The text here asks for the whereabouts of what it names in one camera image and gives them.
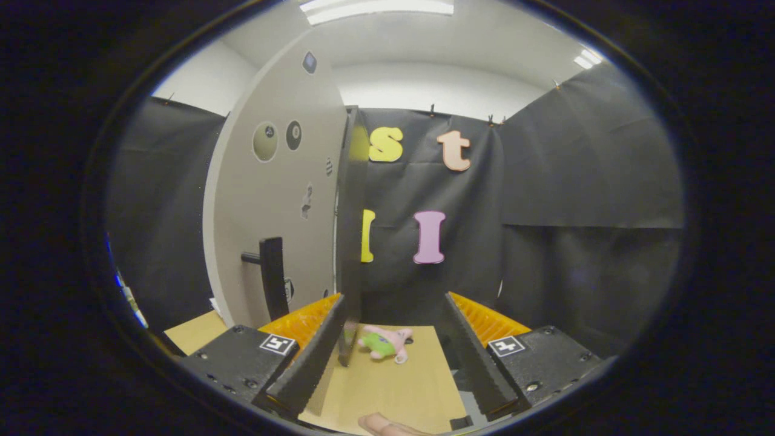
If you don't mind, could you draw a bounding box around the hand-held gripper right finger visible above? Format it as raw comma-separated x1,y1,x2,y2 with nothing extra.
445,291,606,421

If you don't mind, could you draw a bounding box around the black backdrop cloth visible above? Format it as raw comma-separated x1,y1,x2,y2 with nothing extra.
109,61,685,358

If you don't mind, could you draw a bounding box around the grey shoe cabinet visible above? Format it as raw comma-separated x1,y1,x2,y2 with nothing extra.
335,106,370,368

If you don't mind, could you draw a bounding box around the pink and green plush toy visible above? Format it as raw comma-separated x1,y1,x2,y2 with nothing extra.
357,325,414,364

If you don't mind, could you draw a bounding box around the long ceiling light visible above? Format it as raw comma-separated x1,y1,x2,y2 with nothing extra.
300,0,455,26

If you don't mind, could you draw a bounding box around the beige shoe cabinet door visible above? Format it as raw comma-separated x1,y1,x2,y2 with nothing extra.
203,27,349,328

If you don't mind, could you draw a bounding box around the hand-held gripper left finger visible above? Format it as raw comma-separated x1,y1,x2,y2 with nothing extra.
182,293,349,418

